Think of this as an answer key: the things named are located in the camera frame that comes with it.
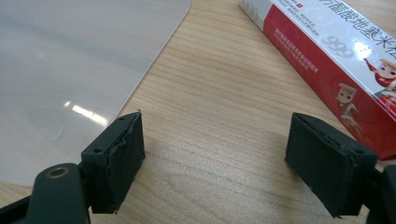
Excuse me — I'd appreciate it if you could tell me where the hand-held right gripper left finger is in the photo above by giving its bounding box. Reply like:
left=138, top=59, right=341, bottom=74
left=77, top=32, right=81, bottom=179
left=80, top=110, right=147, bottom=215

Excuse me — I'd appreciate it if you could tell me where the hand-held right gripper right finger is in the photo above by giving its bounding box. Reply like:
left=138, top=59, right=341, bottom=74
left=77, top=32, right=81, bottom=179
left=284, top=111, right=379, bottom=218

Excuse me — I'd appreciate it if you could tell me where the red and white medicine box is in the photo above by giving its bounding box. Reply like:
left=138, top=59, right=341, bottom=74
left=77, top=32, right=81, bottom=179
left=238, top=0, right=396, bottom=161

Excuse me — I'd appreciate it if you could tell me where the clear plastic storage box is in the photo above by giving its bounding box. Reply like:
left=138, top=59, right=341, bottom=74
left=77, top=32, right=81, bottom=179
left=0, top=0, right=192, bottom=187

